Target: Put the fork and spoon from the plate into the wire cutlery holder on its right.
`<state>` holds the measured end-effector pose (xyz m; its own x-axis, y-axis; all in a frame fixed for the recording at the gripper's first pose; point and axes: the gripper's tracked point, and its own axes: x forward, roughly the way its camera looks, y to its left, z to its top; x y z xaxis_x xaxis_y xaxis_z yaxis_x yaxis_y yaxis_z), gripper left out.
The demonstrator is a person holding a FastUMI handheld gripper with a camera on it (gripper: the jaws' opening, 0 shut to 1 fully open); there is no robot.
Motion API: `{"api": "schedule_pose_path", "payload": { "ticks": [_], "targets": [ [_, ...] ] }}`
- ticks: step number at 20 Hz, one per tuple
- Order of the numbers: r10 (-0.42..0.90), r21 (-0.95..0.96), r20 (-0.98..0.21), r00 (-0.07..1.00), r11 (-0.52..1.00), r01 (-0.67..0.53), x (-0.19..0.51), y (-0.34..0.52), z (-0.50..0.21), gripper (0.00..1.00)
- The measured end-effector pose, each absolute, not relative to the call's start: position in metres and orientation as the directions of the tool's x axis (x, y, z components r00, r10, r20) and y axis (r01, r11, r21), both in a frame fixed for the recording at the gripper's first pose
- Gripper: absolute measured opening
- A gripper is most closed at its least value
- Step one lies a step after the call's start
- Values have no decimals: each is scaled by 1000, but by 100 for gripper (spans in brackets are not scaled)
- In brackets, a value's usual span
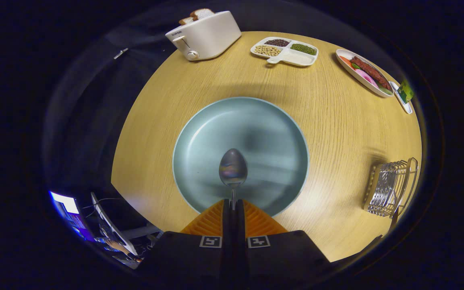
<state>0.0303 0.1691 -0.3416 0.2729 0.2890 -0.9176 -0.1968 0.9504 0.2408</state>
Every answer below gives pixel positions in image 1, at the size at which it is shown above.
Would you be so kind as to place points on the grey laptop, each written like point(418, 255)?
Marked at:
point(113, 227)

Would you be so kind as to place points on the silver clip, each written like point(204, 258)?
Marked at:
point(121, 53)

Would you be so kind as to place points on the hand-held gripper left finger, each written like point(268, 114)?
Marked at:
point(191, 257)

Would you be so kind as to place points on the brown steak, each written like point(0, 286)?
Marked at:
point(371, 72)

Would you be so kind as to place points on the small white saucer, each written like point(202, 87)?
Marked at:
point(405, 105)

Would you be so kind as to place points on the glowing computer monitor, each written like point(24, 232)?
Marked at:
point(69, 211)

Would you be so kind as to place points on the silver spoon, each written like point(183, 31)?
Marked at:
point(233, 167)

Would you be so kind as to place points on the white toaster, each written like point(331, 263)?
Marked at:
point(212, 36)

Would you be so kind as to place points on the green lettuce leaf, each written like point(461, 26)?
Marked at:
point(386, 90)

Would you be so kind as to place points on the pile of dark beans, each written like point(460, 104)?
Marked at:
point(277, 42)

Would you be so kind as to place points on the pile of green beans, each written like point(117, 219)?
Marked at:
point(303, 49)

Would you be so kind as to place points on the pile of yellow soybeans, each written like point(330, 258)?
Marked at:
point(268, 50)

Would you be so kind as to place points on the green label drink bottle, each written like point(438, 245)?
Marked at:
point(406, 92)

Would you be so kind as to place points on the white oval food plate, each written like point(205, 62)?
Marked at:
point(346, 67)

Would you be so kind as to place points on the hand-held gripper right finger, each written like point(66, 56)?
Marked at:
point(280, 257)

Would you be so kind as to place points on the teal round plate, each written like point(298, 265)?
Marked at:
point(216, 129)

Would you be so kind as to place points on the pink round food slice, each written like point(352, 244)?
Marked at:
point(367, 78)

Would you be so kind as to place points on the white divided tray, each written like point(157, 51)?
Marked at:
point(301, 59)

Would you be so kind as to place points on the orange tomato slice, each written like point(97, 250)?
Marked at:
point(345, 60)

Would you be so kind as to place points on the toast bread slice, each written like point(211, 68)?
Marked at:
point(202, 13)
point(185, 20)

